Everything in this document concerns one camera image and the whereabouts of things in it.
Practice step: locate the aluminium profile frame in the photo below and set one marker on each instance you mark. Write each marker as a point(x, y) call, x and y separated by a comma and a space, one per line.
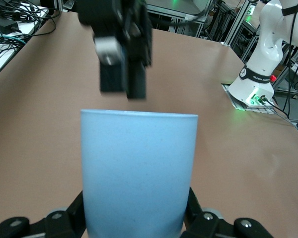
point(238, 24)

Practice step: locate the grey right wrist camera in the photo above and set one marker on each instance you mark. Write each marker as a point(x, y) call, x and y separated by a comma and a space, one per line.
point(106, 48)

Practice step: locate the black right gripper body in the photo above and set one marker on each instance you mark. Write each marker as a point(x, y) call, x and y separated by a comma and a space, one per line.
point(109, 17)

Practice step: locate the brown table cover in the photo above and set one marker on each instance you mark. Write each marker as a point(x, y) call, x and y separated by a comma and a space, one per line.
point(52, 99)

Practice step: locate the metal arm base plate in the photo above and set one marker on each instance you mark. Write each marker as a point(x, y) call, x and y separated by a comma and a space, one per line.
point(236, 102)

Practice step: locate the black power adapter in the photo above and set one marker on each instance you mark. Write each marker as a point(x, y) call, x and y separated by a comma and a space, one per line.
point(2, 23)

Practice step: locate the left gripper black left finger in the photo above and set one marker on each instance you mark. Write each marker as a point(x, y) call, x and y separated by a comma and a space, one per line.
point(64, 223)

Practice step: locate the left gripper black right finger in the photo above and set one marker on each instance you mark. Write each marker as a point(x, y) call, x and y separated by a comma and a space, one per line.
point(206, 225)

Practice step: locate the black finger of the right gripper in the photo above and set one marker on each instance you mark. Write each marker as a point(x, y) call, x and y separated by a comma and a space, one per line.
point(113, 79)
point(136, 81)

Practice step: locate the light blue plastic cup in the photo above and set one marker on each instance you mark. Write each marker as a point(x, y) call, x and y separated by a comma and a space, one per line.
point(139, 173)

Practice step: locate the red base connector cap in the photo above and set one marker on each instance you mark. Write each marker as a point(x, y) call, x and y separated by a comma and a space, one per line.
point(273, 78)

